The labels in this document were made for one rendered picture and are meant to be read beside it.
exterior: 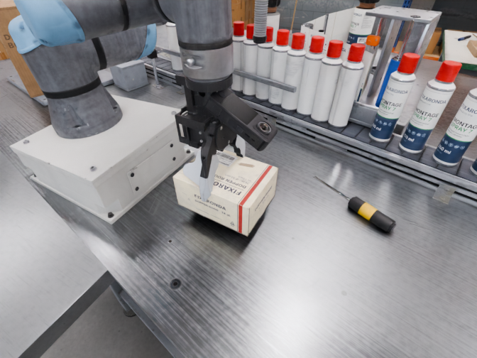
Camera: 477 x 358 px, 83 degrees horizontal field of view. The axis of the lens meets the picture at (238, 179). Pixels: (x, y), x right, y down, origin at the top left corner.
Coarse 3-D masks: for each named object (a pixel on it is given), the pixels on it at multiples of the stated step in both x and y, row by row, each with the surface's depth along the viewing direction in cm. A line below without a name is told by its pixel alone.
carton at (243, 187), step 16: (192, 160) 54; (224, 160) 54; (240, 160) 54; (176, 176) 50; (224, 176) 50; (240, 176) 50; (256, 176) 50; (272, 176) 51; (176, 192) 53; (192, 192) 50; (224, 192) 47; (240, 192) 47; (256, 192) 47; (272, 192) 55; (192, 208) 53; (208, 208) 51; (224, 208) 48; (240, 208) 46; (256, 208) 48; (224, 224) 51; (240, 224) 48
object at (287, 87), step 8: (160, 48) 103; (232, 72) 86; (240, 72) 84; (248, 72) 83; (256, 80) 82; (264, 80) 80; (272, 80) 79; (280, 88) 77; (288, 88) 76; (296, 88) 75
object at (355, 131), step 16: (160, 64) 113; (240, 96) 90; (288, 112) 81; (336, 128) 74; (352, 128) 74; (368, 128) 74; (384, 144) 68; (416, 160) 63; (432, 160) 63; (464, 160) 63; (464, 176) 59
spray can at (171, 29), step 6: (168, 24) 96; (174, 24) 96; (168, 30) 97; (174, 30) 97; (168, 36) 99; (174, 36) 99; (168, 42) 101; (174, 42) 100; (174, 48) 101; (174, 60) 104; (180, 60) 104; (174, 66) 106; (180, 66) 106
